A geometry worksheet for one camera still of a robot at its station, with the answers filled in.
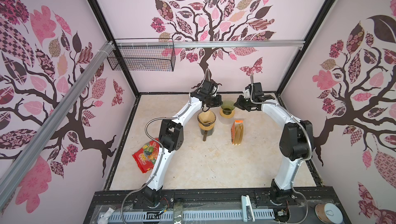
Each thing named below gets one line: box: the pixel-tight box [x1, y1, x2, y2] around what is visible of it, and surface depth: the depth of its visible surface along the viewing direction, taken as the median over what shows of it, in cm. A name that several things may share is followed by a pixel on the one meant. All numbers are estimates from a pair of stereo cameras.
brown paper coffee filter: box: [198, 109, 216, 124], surface depth 89 cm
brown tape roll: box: [315, 202, 344, 224], surface depth 67 cm
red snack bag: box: [132, 137, 160, 174], surface depth 85 cm
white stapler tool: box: [240, 194, 256, 223], surface depth 71 cm
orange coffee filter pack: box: [231, 120, 244, 146], surface depth 92 cm
